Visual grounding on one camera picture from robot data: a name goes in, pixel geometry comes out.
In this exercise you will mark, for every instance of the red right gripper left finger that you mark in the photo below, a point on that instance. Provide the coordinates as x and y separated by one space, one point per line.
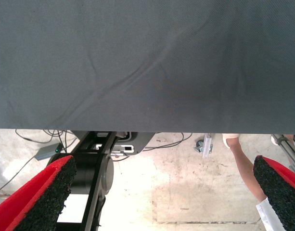
29 204

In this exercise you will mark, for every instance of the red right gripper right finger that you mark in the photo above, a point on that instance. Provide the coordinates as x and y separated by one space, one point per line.
284 192

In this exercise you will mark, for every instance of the white garment hem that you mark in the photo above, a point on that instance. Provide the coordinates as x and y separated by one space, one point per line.
267 216

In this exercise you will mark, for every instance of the grey metal stand leg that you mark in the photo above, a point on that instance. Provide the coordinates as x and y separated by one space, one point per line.
288 150

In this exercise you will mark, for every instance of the person bare lower leg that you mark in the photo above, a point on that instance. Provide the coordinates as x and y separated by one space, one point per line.
246 170

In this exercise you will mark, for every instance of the grey power adapter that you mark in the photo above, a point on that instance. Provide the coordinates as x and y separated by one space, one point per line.
47 151

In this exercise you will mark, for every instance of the aluminium profile bar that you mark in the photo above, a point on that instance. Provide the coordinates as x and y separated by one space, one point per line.
207 145

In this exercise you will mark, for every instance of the grey caster wheel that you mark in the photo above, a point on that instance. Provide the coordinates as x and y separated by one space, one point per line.
199 147

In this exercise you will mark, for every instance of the dark grey table cloth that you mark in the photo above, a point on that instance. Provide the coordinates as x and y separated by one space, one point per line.
147 60

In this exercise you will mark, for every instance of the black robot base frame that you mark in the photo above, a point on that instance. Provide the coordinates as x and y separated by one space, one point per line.
94 173

